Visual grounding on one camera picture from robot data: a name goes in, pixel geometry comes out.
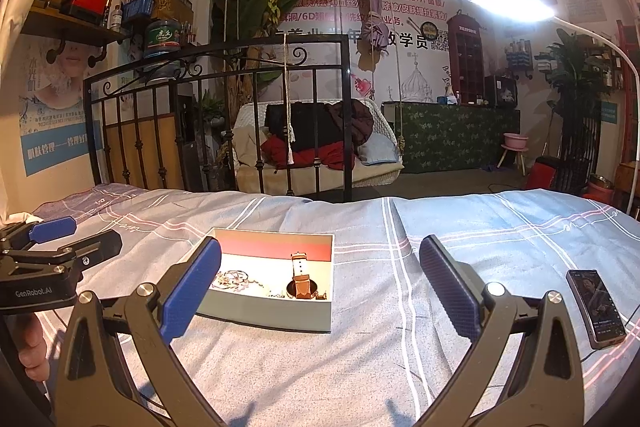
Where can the gold twisted bangle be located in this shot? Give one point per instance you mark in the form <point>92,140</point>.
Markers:
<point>231,274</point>

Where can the pink stool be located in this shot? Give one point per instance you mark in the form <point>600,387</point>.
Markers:
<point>516,139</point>

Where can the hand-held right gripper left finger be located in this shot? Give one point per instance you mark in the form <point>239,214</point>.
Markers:
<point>192,292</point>

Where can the black iron bed frame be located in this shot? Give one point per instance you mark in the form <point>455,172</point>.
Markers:
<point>346,107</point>

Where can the black smartphone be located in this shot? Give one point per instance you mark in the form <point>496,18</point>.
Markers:
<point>595,307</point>

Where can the face wall poster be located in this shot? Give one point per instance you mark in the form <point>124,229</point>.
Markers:
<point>55,92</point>

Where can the red bin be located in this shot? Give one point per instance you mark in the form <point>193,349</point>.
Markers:
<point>542,174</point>

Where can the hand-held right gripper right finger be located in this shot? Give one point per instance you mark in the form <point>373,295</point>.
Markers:
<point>450,292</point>

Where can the small black box on counter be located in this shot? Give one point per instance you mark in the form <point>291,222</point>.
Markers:
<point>500,89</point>

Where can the counter with green patterned cloth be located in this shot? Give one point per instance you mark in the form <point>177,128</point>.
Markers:
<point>450,137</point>

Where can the wooden side table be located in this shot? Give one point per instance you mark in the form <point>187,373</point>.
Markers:
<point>627,187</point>

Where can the yellow cardboard box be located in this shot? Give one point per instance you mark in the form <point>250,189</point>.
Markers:
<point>172,4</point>

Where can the tall green potted plant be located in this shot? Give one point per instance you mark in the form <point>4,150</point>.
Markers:
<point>575,72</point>

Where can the small wall shelf with bottles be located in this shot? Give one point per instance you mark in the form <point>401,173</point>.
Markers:
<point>530,57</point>

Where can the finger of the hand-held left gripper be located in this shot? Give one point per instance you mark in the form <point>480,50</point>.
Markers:
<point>95,247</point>
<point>52,228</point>

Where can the jewelry box with pink lining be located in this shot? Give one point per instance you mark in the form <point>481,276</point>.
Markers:
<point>270,314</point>

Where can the wooden wall shelf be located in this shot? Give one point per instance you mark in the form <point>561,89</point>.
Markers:
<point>65,24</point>

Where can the green water jug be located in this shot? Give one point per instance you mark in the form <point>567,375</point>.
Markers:
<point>161,38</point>

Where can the beige seat cushion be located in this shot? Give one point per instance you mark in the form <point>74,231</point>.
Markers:
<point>300,182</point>

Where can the white floor lamp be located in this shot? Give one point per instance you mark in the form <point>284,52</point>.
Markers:
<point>510,2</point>

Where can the black garment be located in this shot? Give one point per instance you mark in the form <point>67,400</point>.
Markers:
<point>305,127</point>

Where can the grey-blue plaid bed sheet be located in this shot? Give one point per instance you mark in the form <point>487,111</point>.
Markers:
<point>360,357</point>

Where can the red garment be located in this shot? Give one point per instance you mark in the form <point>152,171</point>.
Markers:
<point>320,157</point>

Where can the person's left hand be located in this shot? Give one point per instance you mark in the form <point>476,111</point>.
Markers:
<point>32,352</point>

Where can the white wicker hanging chair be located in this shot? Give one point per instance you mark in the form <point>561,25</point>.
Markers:
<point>243,114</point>

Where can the light blue pillow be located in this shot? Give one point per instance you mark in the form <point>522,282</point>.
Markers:
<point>377,152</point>

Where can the blue basket with tubes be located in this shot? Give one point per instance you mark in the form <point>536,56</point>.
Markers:
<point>137,9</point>

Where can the red phone booth cabinet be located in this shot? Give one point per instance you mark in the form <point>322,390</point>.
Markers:
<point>465,57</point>

